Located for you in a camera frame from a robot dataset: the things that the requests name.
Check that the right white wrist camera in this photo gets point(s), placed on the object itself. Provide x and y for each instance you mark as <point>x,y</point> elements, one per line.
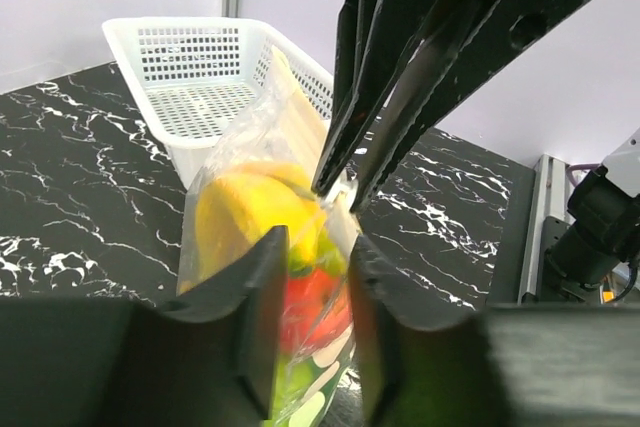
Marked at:
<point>623,166</point>

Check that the clear dotted zip top bag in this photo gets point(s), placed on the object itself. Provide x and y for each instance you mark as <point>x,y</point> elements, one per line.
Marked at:
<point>282,125</point>

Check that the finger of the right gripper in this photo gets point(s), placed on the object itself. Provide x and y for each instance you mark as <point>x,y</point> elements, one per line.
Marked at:
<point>445,69</point>
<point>375,42</point>

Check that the yellow banana bunch toy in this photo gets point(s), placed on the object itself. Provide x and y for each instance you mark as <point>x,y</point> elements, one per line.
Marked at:
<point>235,209</point>

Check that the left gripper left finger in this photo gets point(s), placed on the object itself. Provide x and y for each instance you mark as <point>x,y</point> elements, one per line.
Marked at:
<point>205,358</point>

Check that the green apple toy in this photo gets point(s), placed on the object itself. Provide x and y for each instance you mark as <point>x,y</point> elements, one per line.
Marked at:
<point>293,378</point>

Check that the red apple toy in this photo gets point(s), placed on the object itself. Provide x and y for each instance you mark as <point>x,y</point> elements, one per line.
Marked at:
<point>316,312</point>

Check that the black marble pattern mat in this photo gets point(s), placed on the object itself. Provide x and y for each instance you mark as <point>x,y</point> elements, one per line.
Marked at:
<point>91,204</point>

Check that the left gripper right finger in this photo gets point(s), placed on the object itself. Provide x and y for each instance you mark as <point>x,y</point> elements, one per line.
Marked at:
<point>507,365</point>

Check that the white plastic basket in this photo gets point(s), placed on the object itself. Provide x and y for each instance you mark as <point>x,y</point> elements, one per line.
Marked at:
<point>191,76</point>

